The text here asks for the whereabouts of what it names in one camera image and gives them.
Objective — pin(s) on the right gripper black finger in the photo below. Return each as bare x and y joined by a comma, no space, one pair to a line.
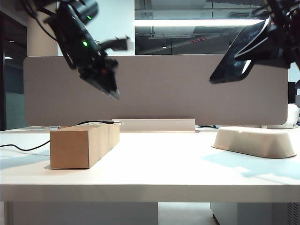
262,50

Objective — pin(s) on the black smartphone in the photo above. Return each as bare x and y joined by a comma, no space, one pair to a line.
225,70

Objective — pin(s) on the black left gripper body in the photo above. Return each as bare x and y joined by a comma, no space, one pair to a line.
98,68

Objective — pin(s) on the beige pulp paper tray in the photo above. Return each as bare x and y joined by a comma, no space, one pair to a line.
253,143

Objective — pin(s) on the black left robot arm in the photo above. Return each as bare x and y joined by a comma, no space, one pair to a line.
72,30

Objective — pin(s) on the left gripper broad black finger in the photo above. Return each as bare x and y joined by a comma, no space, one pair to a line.
107,84

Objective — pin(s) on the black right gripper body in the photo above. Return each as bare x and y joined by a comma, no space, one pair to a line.
289,39

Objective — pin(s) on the black monitor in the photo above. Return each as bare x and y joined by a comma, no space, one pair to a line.
293,91

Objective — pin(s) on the grey-brown fabric desk divider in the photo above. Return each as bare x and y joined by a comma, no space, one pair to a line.
164,93

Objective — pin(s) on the white under-desk cabinet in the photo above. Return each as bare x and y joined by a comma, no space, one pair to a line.
253,214

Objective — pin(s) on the white desk support panel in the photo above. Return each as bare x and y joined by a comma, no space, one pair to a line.
82,214

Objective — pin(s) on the brown cardboard box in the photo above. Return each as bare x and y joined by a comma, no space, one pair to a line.
70,150

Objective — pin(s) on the red illuminated ceiling sign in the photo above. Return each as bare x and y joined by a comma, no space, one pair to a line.
197,41

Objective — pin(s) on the white rounded appliance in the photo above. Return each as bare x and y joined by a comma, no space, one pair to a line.
294,117

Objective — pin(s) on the left gripper slim black finger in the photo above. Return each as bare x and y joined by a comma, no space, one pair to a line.
119,43

